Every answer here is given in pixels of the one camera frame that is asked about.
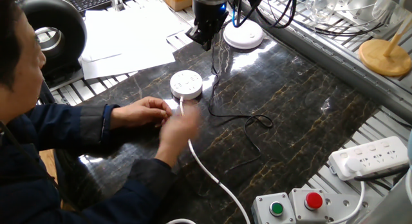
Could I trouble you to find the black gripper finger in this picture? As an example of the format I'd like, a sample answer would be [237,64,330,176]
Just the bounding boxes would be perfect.
[201,25,222,51]
[185,25,207,46]

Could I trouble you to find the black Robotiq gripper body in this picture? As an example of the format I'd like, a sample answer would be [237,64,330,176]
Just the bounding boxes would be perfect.
[192,1,230,33]

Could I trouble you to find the round white power socket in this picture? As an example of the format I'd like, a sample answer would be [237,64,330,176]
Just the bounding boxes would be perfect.
[169,70,203,101]

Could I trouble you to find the black lamp power cord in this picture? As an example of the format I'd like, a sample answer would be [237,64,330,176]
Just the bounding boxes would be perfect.
[207,40,274,173]

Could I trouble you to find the thick white socket cable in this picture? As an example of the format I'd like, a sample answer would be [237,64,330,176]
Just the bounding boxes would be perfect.
[165,95,366,224]

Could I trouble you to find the person's left forearm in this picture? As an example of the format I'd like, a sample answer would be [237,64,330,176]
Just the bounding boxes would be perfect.
[32,103,120,157]

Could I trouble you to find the person's right forearm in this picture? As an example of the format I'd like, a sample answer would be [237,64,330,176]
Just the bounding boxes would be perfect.
[80,158,178,224]

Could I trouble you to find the white round lamp base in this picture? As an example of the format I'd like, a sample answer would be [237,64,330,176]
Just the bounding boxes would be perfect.
[223,19,265,50]

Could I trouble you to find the white power strip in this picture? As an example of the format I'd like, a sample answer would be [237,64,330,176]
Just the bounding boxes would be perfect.
[328,136,409,182]

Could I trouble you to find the person's left hand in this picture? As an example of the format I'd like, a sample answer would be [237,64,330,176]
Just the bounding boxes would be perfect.
[110,96,173,131]

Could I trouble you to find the person's right hand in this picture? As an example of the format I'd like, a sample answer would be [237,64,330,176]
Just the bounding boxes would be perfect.
[154,106,202,169]

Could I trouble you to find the tan wooden box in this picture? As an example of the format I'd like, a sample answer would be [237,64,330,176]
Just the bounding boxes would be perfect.
[160,0,194,12]

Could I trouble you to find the white paper sheet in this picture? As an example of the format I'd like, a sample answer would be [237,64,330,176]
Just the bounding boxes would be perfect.
[82,5,191,62]
[79,37,176,80]

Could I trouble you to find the silver metal stand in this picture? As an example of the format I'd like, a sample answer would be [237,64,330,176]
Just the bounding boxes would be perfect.
[110,0,126,12]

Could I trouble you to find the black marble pattern mat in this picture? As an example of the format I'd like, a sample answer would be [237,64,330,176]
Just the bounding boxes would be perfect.
[54,32,379,224]

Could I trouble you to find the black keyboard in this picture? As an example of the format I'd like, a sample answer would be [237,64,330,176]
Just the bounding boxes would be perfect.
[69,0,149,12]

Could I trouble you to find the clear glass jug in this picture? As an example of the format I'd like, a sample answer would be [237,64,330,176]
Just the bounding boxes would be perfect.
[304,0,345,25]
[370,0,407,24]

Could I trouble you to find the round wooden stand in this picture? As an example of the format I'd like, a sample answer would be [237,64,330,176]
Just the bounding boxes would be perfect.
[358,14,412,77]

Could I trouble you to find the person's head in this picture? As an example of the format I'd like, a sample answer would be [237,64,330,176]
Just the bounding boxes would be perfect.
[0,0,48,125]

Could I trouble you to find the grey red button box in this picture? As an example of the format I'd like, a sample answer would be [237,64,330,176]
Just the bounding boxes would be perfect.
[288,188,329,224]

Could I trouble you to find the person's dark jacket torso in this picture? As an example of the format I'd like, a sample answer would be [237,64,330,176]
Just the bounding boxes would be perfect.
[0,103,84,224]

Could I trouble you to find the black round duct fan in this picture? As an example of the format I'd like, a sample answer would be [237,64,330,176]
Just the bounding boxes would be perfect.
[19,0,88,85]

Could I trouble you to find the black rack cables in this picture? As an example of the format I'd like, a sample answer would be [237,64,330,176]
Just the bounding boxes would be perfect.
[308,19,387,37]

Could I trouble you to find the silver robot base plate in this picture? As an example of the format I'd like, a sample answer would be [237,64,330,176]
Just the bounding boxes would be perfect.
[323,193,371,224]

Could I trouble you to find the black power strip cable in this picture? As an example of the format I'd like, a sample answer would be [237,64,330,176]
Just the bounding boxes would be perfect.
[353,165,411,190]

